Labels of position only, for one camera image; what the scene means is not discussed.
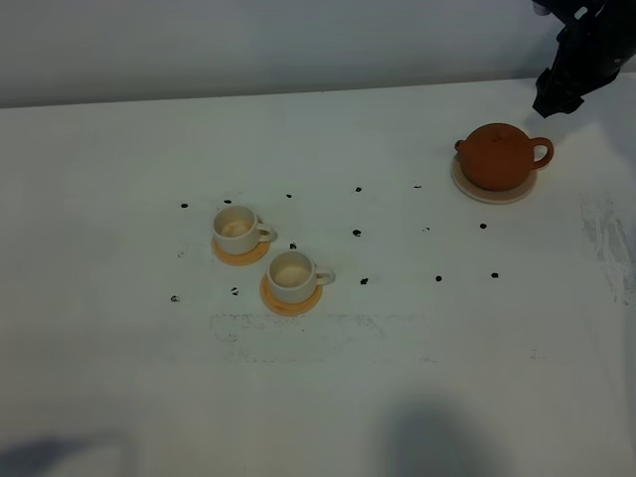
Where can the white teacup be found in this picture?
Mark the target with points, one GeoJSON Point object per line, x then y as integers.
{"type": "Point", "coordinates": [293, 276]}
{"type": "Point", "coordinates": [240, 222]}

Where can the brown clay teapot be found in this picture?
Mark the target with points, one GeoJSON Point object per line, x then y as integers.
{"type": "Point", "coordinates": [500, 157]}

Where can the white teacup near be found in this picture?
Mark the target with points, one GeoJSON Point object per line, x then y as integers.
{"type": "Point", "coordinates": [293, 276]}

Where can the orange coaster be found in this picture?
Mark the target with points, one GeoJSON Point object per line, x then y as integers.
{"type": "Point", "coordinates": [287, 309]}
{"type": "Point", "coordinates": [239, 251]}

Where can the orange coaster near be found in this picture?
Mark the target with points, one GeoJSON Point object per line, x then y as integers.
{"type": "Point", "coordinates": [287, 309]}

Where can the beige round teapot coaster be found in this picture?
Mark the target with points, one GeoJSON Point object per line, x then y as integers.
{"type": "Point", "coordinates": [490, 197]}

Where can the white teacup far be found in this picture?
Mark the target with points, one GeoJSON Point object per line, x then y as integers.
{"type": "Point", "coordinates": [240, 222]}

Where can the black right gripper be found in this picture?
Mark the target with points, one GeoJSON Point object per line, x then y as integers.
{"type": "Point", "coordinates": [596, 41]}

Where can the orange coaster far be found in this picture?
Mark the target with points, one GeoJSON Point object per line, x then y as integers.
{"type": "Point", "coordinates": [239, 251]}

